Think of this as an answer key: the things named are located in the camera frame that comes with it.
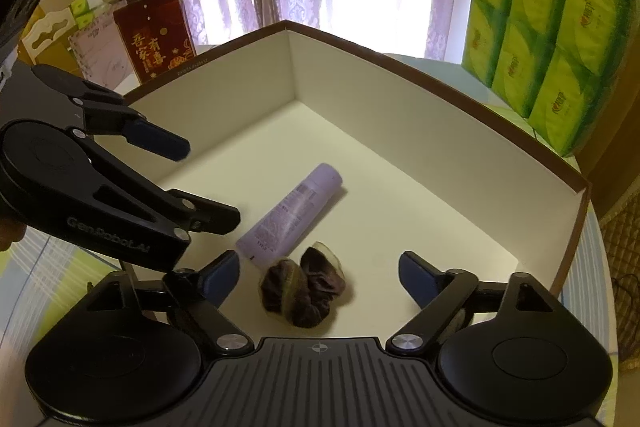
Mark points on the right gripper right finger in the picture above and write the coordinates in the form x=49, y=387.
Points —
x=441, y=297

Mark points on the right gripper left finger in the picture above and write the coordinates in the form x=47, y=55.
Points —
x=195, y=299

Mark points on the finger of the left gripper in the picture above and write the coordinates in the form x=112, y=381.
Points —
x=104, y=112
x=128, y=208

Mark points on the purple cream tube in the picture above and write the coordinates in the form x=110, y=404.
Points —
x=276, y=234

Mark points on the brown hair scrunchie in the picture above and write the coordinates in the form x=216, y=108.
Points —
x=302, y=292

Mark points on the pink cardboard box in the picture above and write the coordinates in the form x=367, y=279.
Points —
x=100, y=53

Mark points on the red gift box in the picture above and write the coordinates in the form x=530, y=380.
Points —
x=156, y=36

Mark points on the brown cardboard box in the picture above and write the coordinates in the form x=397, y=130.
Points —
x=425, y=168

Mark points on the green tissue pack bundle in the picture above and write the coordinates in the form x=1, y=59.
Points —
x=554, y=62

